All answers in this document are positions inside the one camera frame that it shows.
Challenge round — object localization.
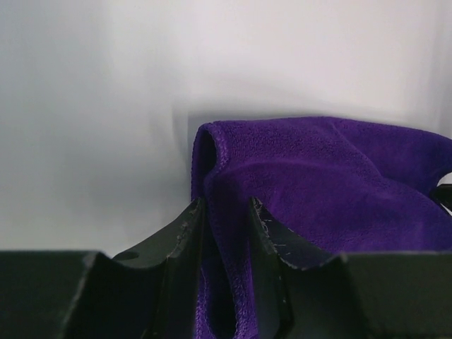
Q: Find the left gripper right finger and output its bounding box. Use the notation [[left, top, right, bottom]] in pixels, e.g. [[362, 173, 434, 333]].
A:
[[249, 198, 451, 338]]

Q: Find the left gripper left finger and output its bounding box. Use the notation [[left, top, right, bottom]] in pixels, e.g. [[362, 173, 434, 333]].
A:
[[1, 199, 205, 338]]

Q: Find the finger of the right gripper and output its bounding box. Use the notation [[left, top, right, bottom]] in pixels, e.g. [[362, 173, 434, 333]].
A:
[[432, 173, 451, 215]]

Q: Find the purple microfiber towel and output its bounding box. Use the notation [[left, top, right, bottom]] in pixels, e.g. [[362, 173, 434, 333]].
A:
[[191, 117, 451, 338]]

